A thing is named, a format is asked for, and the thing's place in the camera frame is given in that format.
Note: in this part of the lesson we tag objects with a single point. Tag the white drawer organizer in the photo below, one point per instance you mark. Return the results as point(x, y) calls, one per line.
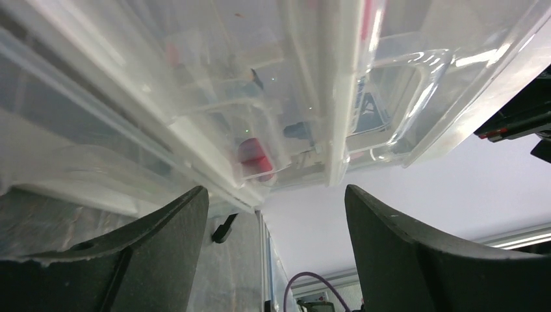
point(126, 105)

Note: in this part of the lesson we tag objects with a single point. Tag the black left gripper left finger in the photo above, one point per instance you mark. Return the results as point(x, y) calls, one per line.
point(146, 265)

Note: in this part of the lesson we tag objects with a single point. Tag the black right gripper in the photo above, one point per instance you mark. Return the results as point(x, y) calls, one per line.
point(527, 113)

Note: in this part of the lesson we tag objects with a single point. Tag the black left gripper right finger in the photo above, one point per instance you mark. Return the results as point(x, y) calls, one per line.
point(404, 264)

